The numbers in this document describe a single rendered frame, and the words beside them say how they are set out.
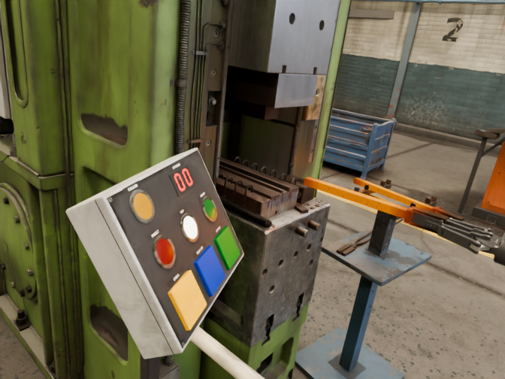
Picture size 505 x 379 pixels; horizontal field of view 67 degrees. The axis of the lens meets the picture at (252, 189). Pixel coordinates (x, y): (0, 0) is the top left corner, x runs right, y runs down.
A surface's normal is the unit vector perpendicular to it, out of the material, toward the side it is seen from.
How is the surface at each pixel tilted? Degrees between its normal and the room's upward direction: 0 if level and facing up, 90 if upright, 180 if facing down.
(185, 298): 60
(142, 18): 89
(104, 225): 90
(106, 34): 89
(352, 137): 89
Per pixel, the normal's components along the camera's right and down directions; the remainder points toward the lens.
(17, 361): 0.11, -0.93
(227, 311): -0.36, -0.55
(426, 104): -0.67, 0.19
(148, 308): -0.28, 0.31
